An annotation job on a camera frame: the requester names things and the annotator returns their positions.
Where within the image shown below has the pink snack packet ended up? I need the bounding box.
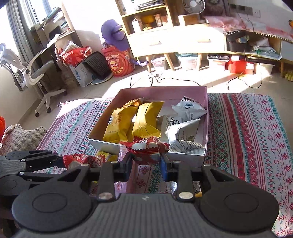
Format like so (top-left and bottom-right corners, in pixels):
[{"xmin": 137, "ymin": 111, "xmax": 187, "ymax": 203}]
[{"xmin": 115, "ymin": 146, "xmax": 137, "ymax": 197}]

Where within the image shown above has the red white candy packet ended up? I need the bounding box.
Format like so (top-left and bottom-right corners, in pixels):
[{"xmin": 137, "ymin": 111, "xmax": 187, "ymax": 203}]
[{"xmin": 118, "ymin": 136, "xmax": 169, "ymax": 165}]

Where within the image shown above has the yellow waffle sandwich packet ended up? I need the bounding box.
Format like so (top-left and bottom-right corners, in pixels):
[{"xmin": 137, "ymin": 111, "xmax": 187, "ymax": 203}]
[{"xmin": 103, "ymin": 106, "xmax": 138, "ymax": 143}]

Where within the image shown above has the white pecan packet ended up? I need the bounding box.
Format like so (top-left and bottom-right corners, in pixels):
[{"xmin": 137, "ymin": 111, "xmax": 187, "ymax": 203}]
[
  {"xmin": 172, "ymin": 96, "xmax": 207, "ymax": 122},
  {"xmin": 165, "ymin": 119, "xmax": 200, "ymax": 142}
]

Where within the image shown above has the orange snack bar packet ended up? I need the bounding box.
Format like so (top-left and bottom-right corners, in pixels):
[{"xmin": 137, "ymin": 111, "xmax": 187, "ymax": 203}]
[{"xmin": 122, "ymin": 98, "xmax": 144, "ymax": 108}]

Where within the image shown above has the white blue snack packet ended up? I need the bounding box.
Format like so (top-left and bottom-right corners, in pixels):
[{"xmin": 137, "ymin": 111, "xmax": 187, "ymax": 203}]
[{"xmin": 158, "ymin": 115, "xmax": 183, "ymax": 140}]

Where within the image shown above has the beige knitted cushion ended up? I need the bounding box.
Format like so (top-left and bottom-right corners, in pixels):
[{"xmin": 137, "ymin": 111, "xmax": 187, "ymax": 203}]
[{"xmin": 1, "ymin": 124, "xmax": 47, "ymax": 156}]

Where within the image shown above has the patterned red green cloth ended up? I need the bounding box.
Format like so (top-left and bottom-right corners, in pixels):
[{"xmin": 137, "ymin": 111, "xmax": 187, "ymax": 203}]
[{"xmin": 38, "ymin": 93, "xmax": 292, "ymax": 237}]

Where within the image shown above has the pink cardboard box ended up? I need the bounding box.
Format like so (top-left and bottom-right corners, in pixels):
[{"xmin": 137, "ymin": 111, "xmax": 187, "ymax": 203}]
[{"xmin": 88, "ymin": 86, "xmax": 209, "ymax": 167}]

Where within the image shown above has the white office chair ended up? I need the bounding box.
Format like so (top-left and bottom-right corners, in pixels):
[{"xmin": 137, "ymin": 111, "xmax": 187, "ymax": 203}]
[{"xmin": 1, "ymin": 43, "xmax": 67, "ymax": 117}]

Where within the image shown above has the white cardboard box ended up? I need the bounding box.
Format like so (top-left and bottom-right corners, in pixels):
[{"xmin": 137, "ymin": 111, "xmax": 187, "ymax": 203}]
[{"xmin": 70, "ymin": 62, "xmax": 95, "ymax": 87}]

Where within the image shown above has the red printed gift bag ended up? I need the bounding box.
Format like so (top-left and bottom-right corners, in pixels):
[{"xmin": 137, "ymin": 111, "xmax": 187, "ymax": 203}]
[{"xmin": 101, "ymin": 46, "xmax": 134, "ymax": 77}]

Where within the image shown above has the red plastic bag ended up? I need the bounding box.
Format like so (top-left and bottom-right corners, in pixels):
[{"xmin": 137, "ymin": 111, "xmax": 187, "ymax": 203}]
[{"xmin": 60, "ymin": 47, "xmax": 92, "ymax": 67}]

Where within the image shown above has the black mesh basket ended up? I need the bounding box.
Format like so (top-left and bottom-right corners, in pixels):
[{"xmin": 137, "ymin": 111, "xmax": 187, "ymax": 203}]
[{"xmin": 82, "ymin": 52, "xmax": 113, "ymax": 83}]

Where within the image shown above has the red storage box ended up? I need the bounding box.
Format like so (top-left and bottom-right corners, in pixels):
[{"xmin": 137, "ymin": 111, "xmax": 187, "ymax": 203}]
[{"xmin": 227, "ymin": 55, "xmax": 254, "ymax": 74}]

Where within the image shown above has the wooden desk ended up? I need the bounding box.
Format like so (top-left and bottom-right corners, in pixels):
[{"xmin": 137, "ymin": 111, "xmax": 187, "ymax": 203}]
[{"xmin": 29, "ymin": 4, "xmax": 83, "ymax": 76}]

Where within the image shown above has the purple plush toy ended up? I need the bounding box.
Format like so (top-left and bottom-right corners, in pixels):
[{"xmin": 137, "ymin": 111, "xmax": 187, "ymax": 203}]
[{"xmin": 101, "ymin": 19, "xmax": 149, "ymax": 66}]

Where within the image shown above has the wooden shelf cabinet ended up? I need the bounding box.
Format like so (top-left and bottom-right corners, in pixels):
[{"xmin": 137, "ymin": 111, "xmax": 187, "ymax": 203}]
[{"xmin": 115, "ymin": 1, "xmax": 227, "ymax": 69}]

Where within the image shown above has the white desk fan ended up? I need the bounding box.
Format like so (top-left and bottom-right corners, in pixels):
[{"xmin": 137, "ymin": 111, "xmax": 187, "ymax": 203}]
[{"xmin": 182, "ymin": 0, "xmax": 206, "ymax": 14}]

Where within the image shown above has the framed cat picture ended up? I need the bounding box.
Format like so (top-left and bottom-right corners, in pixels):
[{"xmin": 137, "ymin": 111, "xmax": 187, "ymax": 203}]
[{"xmin": 203, "ymin": 0, "xmax": 230, "ymax": 16}]

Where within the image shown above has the black power cable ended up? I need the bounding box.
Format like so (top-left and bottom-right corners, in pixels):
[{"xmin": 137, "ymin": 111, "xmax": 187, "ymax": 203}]
[{"xmin": 129, "ymin": 54, "xmax": 264, "ymax": 91}]

